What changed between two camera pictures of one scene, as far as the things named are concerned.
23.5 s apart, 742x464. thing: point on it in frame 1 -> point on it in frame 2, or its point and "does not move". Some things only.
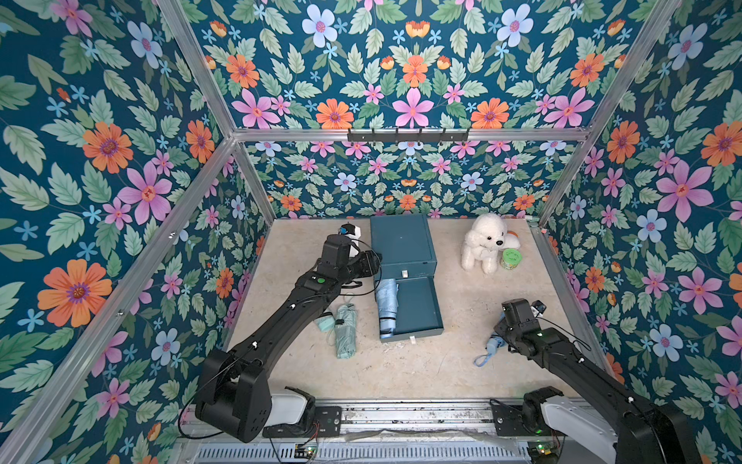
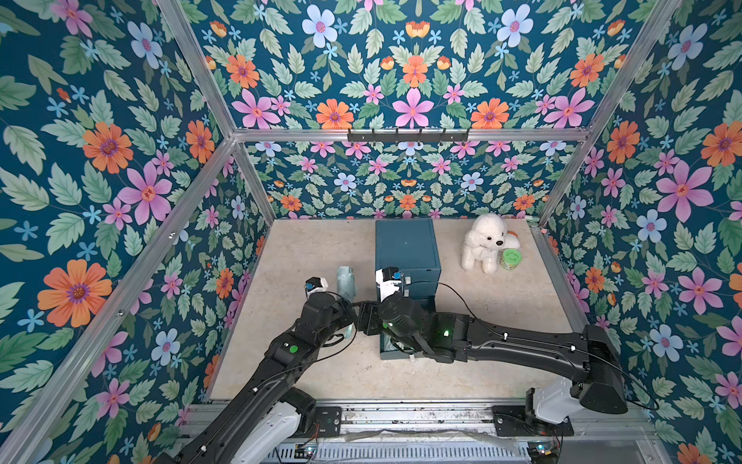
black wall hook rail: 408,136 does not move
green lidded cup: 510,258 does not move
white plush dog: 483,242 does not move
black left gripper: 365,262 -> 337,305
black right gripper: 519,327 -> 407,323
